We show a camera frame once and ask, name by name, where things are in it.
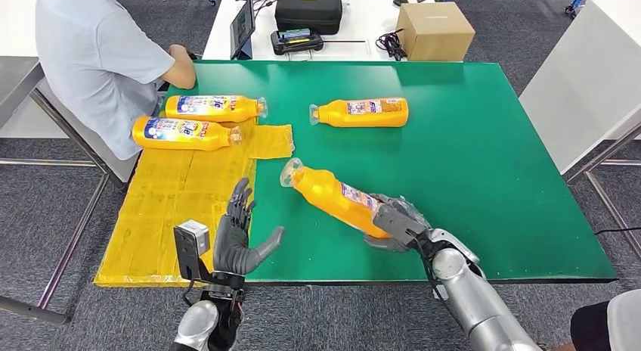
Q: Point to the person's hand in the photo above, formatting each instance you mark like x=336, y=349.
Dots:
x=178, y=51

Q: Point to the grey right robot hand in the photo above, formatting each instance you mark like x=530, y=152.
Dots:
x=408, y=216

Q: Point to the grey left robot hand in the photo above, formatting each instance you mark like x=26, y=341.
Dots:
x=230, y=248

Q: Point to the orange detergent bottle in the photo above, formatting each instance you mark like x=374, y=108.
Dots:
x=215, y=136
x=333, y=114
x=240, y=109
x=325, y=196

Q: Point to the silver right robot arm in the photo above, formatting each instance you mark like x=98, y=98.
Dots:
x=470, y=298

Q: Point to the person's forearm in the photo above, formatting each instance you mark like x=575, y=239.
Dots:
x=183, y=73

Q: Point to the black tablet on stand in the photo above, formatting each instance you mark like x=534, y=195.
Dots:
x=243, y=27

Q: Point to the yellow taped cardboard mat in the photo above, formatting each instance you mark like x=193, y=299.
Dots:
x=150, y=213

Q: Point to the seated person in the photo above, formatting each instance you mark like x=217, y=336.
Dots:
x=90, y=63

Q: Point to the black handheld controller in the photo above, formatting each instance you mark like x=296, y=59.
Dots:
x=296, y=42

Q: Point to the black carrying case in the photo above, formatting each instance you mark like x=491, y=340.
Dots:
x=308, y=11

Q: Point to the white side table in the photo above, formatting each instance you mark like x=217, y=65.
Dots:
x=576, y=78
x=15, y=23

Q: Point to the thin black stylus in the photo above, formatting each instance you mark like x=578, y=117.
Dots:
x=346, y=41

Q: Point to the brown cardboard box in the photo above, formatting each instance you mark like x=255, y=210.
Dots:
x=435, y=33

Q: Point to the white work table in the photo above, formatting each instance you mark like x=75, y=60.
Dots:
x=364, y=17

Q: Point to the person in black shorts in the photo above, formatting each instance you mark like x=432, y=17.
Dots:
x=596, y=328

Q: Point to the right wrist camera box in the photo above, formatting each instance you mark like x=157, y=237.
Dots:
x=393, y=223

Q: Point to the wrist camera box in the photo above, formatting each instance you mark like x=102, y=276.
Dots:
x=393, y=223
x=194, y=236

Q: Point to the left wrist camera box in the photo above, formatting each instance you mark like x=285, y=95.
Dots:
x=194, y=236

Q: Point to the steel table frame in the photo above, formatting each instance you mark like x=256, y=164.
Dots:
x=613, y=211
x=76, y=238

